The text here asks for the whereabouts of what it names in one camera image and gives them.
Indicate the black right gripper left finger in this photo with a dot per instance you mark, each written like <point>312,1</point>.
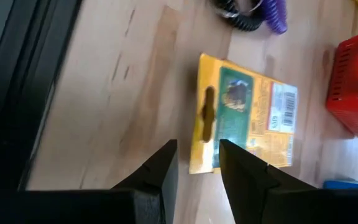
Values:
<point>135,202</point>

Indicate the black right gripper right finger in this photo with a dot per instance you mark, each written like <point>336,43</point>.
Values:
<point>253,193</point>

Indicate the yellow crayon box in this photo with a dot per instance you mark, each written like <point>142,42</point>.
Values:
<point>259,118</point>

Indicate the black spiral wrist coil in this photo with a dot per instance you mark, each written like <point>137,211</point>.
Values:
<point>244,23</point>

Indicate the purple spiral wrist coil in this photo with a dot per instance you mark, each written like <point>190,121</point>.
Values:
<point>275,15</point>

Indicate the red plastic basket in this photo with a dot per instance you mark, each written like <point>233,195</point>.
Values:
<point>356,93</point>

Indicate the black aluminium rig frame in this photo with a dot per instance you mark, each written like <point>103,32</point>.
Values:
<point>26,77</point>

